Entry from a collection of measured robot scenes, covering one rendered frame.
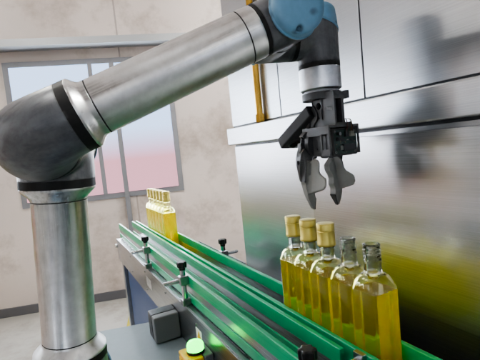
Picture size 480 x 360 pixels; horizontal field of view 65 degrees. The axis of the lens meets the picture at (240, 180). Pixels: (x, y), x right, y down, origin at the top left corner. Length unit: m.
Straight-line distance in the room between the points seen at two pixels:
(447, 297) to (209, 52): 0.57
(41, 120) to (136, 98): 0.11
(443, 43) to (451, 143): 0.17
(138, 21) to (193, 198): 1.76
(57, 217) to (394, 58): 0.66
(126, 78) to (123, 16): 3.49
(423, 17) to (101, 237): 3.47
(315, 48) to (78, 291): 0.57
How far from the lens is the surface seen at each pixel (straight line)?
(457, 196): 0.71
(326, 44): 0.71
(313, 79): 0.70
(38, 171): 0.56
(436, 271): 0.77
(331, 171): 0.75
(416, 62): 0.79
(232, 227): 3.90
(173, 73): 0.51
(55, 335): 0.71
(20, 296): 4.18
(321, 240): 0.75
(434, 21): 0.78
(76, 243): 0.67
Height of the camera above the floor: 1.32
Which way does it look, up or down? 5 degrees down
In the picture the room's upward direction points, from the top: 6 degrees counter-clockwise
